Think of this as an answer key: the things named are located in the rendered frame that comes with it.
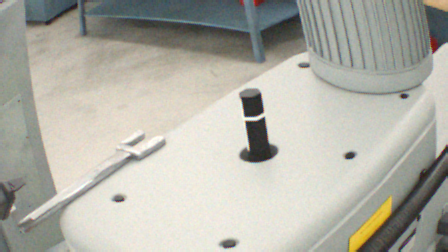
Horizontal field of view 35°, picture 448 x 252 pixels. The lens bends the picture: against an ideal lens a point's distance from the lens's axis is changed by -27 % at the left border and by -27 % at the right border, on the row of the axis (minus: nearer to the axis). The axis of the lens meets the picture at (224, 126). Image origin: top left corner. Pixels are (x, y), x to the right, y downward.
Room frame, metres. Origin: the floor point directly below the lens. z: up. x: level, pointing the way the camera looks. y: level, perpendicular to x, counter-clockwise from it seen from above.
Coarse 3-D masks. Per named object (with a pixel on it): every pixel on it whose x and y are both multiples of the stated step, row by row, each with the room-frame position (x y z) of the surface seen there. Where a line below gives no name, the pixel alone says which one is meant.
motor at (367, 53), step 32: (320, 0) 0.89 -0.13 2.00; (352, 0) 0.86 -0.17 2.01; (384, 0) 0.85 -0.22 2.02; (416, 0) 0.88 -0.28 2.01; (320, 32) 0.90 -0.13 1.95; (352, 32) 0.86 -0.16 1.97; (384, 32) 0.85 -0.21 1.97; (416, 32) 0.86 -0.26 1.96; (320, 64) 0.91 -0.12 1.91; (352, 64) 0.87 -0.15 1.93; (384, 64) 0.85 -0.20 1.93; (416, 64) 0.86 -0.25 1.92
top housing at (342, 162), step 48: (288, 96) 0.88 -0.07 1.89; (336, 96) 0.87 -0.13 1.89; (384, 96) 0.85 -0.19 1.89; (432, 96) 0.84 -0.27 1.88; (192, 144) 0.81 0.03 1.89; (240, 144) 0.80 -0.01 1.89; (288, 144) 0.78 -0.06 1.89; (336, 144) 0.76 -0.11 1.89; (384, 144) 0.74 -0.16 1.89; (432, 144) 0.82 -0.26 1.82; (96, 192) 0.74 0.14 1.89; (144, 192) 0.73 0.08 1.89; (192, 192) 0.72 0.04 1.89; (240, 192) 0.71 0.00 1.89; (288, 192) 0.69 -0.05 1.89; (336, 192) 0.67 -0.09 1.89; (384, 192) 0.72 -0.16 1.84; (96, 240) 0.65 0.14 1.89; (144, 240) 0.64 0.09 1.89; (192, 240) 0.63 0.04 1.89; (240, 240) 0.62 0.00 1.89; (288, 240) 0.62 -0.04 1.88; (336, 240) 0.66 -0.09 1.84
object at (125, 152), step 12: (144, 132) 0.85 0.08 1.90; (120, 144) 0.83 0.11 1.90; (132, 144) 0.83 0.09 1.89; (156, 144) 0.82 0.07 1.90; (120, 156) 0.80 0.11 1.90; (132, 156) 0.80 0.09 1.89; (144, 156) 0.80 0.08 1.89; (96, 168) 0.78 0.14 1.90; (108, 168) 0.78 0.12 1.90; (84, 180) 0.76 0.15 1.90; (96, 180) 0.76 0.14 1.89; (60, 192) 0.74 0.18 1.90; (72, 192) 0.73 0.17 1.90; (84, 192) 0.74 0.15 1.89; (48, 204) 0.71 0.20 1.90; (60, 204) 0.71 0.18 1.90; (36, 216) 0.69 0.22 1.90; (48, 216) 0.69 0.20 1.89; (24, 228) 0.66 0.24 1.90
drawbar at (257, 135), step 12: (240, 96) 0.77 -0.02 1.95; (252, 96) 0.77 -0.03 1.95; (240, 108) 0.78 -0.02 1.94; (252, 108) 0.77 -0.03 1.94; (264, 120) 0.77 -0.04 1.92; (252, 132) 0.77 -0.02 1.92; (264, 132) 0.77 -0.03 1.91; (252, 144) 0.77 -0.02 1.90; (264, 144) 0.77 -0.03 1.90; (252, 156) 0.77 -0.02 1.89; (264, 156) 0.77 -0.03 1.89
